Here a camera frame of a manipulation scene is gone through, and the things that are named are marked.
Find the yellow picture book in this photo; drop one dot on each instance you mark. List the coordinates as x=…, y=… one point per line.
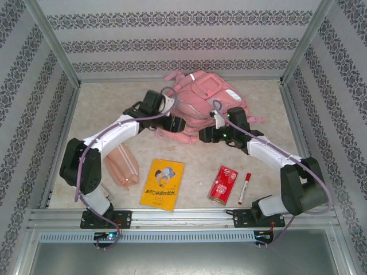
x=160, y=186

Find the aluminium left frame post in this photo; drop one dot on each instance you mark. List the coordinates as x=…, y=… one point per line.
x=53, y=43

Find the aluminium frame post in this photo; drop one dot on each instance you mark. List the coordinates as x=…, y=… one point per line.
x=53, y=43
x=306, y=43

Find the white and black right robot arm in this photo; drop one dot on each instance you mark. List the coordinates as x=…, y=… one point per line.
x=269, y=154

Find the aluminium back rail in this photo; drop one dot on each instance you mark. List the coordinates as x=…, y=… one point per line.
x=114, y=80

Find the grey metal panel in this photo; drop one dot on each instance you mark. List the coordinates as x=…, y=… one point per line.
x=183, y=257

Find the aluminium mounting rail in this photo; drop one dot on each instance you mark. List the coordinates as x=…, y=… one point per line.
x=177, y=217

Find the right controller board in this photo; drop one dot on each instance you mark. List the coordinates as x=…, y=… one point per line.
x=263, y=236

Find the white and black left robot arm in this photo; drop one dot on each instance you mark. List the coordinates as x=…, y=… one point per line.
x=114, y=134

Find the aluminium right side rail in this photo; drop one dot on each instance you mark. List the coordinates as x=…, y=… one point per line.
x=291, y=109

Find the pink striped pencil case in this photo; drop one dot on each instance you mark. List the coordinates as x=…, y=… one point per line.
x=123, y=163

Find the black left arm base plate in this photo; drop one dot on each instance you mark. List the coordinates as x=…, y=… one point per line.
x=123, y=219

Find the red tissue packet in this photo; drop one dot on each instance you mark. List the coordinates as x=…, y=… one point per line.
x=222, y=186

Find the controller board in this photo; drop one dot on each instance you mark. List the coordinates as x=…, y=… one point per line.
x=109, y=236
x=263, y=236

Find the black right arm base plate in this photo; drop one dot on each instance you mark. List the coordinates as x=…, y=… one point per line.
x=242, y=219

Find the aluminium left side rail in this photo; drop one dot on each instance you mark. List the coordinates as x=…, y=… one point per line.
x=61, y=143

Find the red and white marker pen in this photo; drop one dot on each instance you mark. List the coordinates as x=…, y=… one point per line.
x=244, y=189

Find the left controller board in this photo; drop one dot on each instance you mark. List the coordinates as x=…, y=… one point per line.
x=109, y=236

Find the pink student backpack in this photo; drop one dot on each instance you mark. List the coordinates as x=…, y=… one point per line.
x=206, y=86

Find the aluminium right frame post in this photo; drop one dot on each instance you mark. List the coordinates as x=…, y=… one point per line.
x=306, y=43

